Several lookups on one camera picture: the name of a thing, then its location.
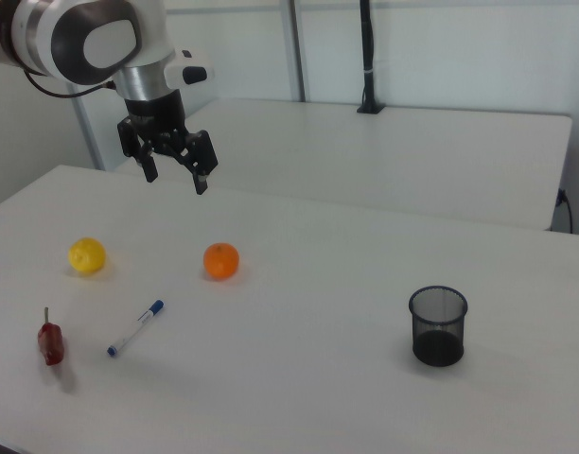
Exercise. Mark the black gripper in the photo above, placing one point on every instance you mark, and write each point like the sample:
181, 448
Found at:
157, 120

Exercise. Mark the white blue marker pen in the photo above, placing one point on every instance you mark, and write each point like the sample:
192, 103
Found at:
135, 327

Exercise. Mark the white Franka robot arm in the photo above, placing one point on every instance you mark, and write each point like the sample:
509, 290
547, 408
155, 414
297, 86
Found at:
105, 42

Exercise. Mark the black mesh pen cup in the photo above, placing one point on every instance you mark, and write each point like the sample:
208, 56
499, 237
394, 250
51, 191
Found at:
437, 347

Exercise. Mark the orange mandarin fruit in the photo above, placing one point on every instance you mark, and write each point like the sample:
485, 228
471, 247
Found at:
221, 261

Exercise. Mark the white side table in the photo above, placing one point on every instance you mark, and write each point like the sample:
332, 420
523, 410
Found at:
365, 156

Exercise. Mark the black pole with base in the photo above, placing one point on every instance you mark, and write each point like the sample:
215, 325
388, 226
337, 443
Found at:
368, 57

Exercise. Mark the red chili pepper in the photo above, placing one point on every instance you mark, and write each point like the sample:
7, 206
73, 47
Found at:
51, 344

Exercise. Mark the aluminium partition post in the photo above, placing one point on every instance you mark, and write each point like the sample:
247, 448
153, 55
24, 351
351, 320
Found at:
88, 137
296, 47

